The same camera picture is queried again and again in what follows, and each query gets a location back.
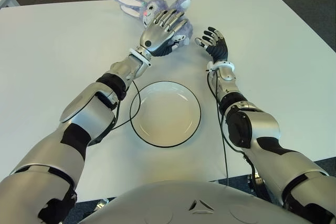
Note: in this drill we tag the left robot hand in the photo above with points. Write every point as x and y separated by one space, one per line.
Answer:
155 35

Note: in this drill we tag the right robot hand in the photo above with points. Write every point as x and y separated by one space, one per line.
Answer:
219 49

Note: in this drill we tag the purple plush bunny doll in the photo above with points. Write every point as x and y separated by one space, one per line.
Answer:
152 5

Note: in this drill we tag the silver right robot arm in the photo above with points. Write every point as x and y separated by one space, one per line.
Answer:
262 127

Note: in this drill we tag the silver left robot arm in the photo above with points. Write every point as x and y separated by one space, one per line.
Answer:
86 108

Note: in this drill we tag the white plate black rim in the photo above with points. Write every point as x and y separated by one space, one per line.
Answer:
165 113

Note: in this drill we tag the silver robot torso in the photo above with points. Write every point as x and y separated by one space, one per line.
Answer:
183 203

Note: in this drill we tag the metal table foot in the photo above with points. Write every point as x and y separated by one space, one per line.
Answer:
102 203

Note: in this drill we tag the black metal stand frame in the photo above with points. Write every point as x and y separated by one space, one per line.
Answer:
256 182

